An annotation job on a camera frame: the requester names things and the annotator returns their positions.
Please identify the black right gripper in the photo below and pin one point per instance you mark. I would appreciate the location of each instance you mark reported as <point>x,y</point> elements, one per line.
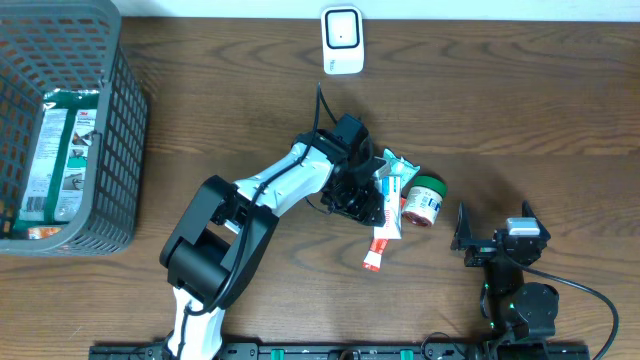
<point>463,240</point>

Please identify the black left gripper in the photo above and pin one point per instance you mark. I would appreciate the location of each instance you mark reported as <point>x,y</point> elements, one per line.
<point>375,211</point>

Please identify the white toothpaste box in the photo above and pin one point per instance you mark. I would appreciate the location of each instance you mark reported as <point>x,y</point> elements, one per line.
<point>390,188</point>

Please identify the light green wipes packet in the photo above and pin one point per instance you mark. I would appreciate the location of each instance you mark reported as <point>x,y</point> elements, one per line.
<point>401,167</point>

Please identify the green lid white jar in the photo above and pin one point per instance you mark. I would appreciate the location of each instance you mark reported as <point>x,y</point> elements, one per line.
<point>424,201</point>

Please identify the red white sachet stick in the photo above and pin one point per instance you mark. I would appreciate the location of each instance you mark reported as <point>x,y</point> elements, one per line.
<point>373,259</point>

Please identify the orange Kleenex tissue pack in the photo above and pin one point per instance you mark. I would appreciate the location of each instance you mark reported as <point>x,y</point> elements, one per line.
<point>40,232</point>

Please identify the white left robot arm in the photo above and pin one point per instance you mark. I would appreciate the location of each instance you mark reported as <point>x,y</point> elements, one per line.
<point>216,247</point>

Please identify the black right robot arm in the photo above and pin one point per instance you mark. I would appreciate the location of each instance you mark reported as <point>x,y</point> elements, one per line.
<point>520,311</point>

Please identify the white barcode scanner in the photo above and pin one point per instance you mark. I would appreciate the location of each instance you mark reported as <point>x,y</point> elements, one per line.
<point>342,40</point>

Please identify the green white 3M package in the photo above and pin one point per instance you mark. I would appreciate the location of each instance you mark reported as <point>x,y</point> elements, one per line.
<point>55,184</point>

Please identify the grey plastic mesh basket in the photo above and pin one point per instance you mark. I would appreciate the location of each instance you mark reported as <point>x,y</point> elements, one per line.
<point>71,46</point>

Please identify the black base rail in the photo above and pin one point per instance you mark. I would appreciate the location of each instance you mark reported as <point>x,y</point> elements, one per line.
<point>431,350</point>

